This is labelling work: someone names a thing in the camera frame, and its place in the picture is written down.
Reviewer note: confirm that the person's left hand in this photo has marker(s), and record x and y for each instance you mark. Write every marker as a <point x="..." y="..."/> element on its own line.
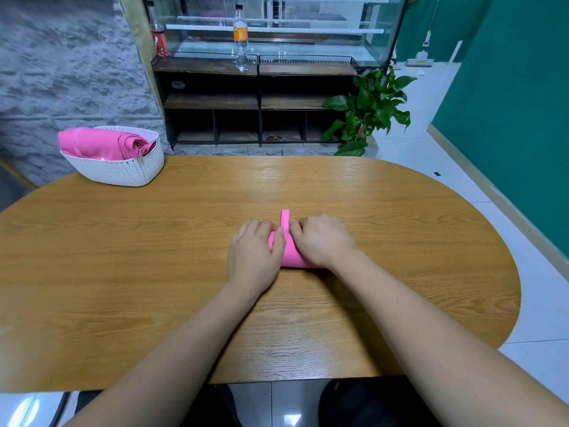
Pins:
<point x="253" y="258"/>

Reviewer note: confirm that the person's right hand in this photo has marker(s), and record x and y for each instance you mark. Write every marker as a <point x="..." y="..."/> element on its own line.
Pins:
<point x="322" y="240"/>

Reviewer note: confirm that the pile of pink cloths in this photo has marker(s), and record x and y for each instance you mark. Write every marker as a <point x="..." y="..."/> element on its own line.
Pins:
<point x="292" y="253"/>

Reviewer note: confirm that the white woven plastic basket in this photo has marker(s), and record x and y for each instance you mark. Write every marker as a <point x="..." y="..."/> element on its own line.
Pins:
<point x="120" y="169"/>

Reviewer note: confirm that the pink towel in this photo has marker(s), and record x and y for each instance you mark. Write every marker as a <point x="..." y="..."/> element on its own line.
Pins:
<point x="98" y="143"/>

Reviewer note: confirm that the person's right forearm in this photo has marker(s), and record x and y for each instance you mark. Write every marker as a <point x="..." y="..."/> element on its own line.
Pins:
<point x="462" y="351"/>

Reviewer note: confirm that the person's left forearm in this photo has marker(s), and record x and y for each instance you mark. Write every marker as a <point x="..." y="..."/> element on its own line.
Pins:
<point x="160" y="369"/>

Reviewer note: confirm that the green potted plant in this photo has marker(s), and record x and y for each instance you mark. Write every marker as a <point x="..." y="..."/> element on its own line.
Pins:
<point x="366" y="111"/>

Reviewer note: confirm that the dark wooden shelf cabinet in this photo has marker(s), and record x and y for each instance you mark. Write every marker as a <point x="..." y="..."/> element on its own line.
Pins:
<point x="213" y="106"/>

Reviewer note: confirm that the white mop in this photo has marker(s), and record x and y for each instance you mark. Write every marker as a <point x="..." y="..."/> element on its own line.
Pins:
<point x="420" y="61"/>

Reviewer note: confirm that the glass display case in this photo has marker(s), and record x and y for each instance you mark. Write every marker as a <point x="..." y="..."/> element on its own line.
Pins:
<point x="284" y="26"/>

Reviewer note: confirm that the clear bottle with orange label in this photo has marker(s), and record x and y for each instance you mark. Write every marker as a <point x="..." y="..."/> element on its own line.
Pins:
<point x="241" y="35"/>

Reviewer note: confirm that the red label cola bottle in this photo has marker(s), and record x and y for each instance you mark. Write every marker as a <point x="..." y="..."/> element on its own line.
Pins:
<point x="160" y="40"/>

